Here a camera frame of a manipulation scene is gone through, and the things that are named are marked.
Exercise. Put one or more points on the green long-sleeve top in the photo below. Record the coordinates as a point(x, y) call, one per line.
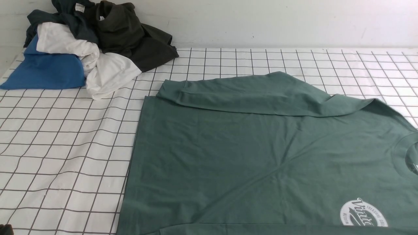
point(269, 155)

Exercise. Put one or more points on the white shirt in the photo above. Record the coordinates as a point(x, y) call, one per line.
point(105, 72)

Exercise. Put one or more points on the dark olive shirt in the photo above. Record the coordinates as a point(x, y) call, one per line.
point(120, 31)

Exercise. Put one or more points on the white grid-pattern tablecloth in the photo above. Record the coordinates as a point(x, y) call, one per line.
point(64, 156)

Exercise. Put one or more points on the dark navy shirt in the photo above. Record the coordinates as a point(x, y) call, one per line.
point(70, 13)

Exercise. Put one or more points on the blue shirt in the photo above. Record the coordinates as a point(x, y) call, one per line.
point(40, 70)

